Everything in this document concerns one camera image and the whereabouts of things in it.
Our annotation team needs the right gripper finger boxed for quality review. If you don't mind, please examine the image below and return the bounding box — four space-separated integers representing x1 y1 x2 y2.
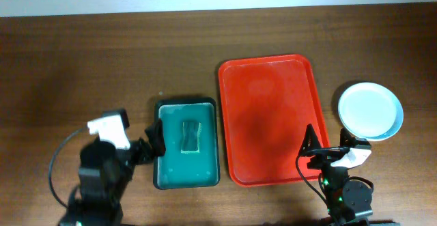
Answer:
339 128 355 147
298 124 322 156

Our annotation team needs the green yellow sponge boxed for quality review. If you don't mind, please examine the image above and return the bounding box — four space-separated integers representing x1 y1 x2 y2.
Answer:
181 120 201 154

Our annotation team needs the light blue plate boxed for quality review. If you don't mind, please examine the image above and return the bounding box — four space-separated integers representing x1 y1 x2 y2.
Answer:
337 82 404 141

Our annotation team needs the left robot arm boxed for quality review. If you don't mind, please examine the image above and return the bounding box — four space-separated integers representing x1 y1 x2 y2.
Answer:
58 109 166 225

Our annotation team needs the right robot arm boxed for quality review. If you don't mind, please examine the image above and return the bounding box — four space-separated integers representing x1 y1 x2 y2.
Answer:
295 124 374 225

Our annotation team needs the dark green water tray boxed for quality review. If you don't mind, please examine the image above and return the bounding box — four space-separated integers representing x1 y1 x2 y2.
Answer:
154 97 221 190

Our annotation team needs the red plastic tray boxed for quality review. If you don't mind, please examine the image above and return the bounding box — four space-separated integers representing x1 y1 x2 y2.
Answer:
218 54 330 187

